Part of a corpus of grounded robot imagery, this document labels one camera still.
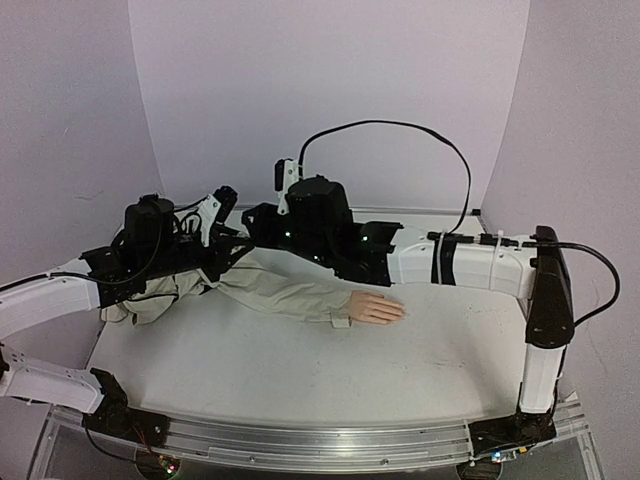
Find beige zip jacket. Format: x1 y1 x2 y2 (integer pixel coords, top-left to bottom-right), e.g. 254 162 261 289
100 255 353 329

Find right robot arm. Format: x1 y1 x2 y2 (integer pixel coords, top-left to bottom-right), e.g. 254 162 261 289
241 176 575 462

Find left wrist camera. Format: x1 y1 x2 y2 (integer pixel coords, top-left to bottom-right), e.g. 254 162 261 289
179 186 238 248

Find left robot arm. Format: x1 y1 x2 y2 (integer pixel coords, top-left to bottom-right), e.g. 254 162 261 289
1 186 253 447

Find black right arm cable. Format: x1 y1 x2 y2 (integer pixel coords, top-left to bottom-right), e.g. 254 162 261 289
298 119 621 329

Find aluminium rear table rail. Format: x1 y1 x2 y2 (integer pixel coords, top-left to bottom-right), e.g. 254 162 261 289
351 206 460 217

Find aluminium front table rail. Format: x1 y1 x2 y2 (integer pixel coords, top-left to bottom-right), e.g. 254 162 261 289
44 399 596 474

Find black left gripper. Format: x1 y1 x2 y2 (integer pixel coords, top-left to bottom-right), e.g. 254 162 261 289
142 226 255 281

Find mannequin hand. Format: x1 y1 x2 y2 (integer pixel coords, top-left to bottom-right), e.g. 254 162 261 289
348 291 406 325

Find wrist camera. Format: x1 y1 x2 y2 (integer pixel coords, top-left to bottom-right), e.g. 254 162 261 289
274 158 302 215
179 186 238 248

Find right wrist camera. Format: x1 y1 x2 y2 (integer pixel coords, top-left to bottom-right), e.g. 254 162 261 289
274 158 302 215

